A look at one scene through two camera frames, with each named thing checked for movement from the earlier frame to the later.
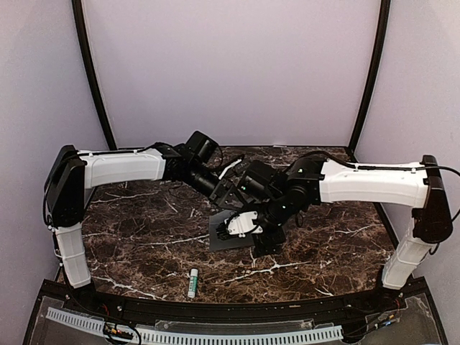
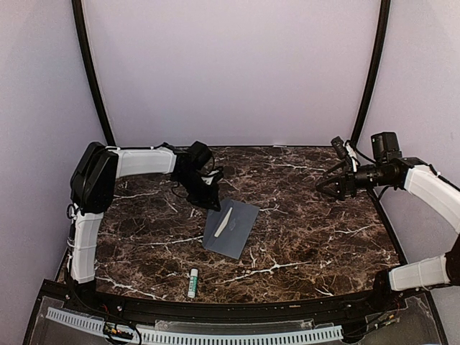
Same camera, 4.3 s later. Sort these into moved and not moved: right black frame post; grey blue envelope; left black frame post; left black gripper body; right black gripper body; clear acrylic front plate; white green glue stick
Moved: grey blue envelope; right black gripper body; left black gripper body
Not moved: white green glue stick; clear acrylic front plate; left black frame post; right black frame post
